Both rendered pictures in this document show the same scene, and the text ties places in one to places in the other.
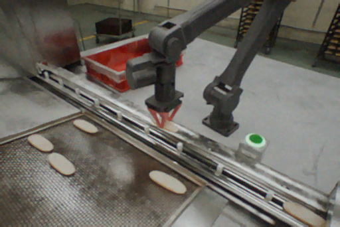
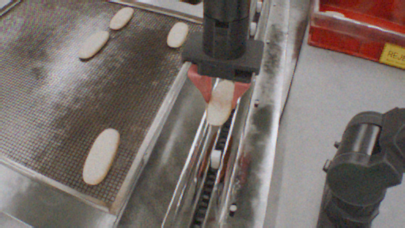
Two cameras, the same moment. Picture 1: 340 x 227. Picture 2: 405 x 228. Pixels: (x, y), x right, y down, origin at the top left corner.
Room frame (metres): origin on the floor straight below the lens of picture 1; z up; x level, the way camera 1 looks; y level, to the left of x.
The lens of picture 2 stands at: (0.36, -0.30, 1.25)
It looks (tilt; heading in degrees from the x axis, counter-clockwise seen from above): 45 degrees down; 67
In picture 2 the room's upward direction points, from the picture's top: straight up
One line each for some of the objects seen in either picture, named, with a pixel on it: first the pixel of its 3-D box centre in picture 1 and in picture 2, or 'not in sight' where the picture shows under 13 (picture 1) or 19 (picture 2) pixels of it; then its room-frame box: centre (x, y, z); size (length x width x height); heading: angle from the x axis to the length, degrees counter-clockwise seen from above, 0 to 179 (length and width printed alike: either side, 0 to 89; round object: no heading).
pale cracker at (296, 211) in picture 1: (305, 215); not in sight; (0.27, -0.32, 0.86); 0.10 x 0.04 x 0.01; 52
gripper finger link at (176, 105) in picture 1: (166, 111); (227, 79); (0.53, 0.00, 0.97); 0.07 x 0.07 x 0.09; 52
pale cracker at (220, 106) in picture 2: (164, 123); (221, 100); (0.52, 0.01, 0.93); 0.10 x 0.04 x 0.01; 52
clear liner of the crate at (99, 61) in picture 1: (135, 60); (385, 23); (1.16, 0.18, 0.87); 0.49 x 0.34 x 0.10; 138
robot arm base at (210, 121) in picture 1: (221, 116); (354, 199); (0.65, -0.20, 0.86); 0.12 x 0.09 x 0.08; 44
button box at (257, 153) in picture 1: (250, 153); not in sight; (0.48, -0.26, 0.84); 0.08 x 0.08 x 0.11; 52
